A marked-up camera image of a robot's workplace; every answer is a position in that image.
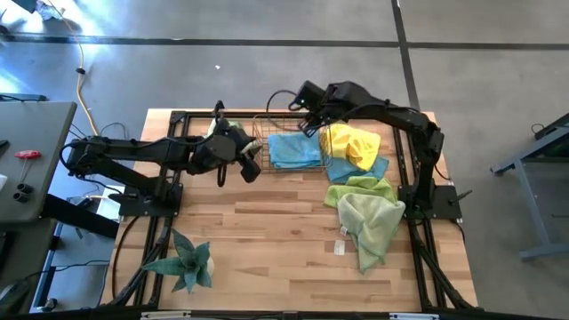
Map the grey side table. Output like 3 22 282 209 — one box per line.
0 100 78 223

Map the black table cable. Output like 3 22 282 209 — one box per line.
109 215 142 300

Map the white box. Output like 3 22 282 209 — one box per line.
95 184 126 222

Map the black floor cable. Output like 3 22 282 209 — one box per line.
66 120 131 144

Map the yellow microfiber towel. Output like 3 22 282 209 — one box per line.
318 123 382 172

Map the teal blue microfiber towel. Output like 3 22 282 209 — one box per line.
325 155 391 186

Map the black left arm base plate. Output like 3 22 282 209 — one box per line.
108 182 184 219

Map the black table beam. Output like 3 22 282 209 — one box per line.
42 193 121 240

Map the light blue microfiber towel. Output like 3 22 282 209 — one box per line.
267 131 324 171

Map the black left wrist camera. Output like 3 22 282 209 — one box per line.
239 154 263 185

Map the lime green fluffy towel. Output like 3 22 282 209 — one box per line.
323 175 399 211

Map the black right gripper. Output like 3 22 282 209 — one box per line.
297 105 335 140

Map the yellow power cable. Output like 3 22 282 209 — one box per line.
45 0 101 137

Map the wire basket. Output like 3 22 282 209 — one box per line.
251 112 333 175

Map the white frame bracket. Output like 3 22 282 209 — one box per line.
389 312 440 320
140 310 192 319

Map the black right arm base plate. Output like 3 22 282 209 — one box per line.
397 184 473 222

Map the blue-grey metal table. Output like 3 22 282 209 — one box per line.
490 111 569 262

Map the person's foot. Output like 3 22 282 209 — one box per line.
36 0 68 21

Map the red-handled T-handle tool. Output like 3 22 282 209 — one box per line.
13 149 43 184

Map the black aluminium table frame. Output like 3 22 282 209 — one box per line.
100 98 480 312

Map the green succulent in white pot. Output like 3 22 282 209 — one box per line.
141 228 218 295

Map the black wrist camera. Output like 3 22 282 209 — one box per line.
291 80 328 110
239 154 263 185

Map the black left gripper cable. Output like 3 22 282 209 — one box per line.
215 161 229 188

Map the lime green cloth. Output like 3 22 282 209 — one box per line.
333 192 407 274

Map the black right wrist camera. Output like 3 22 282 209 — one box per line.
291 80 328 110

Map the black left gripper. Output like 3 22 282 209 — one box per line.
188 121 264 176

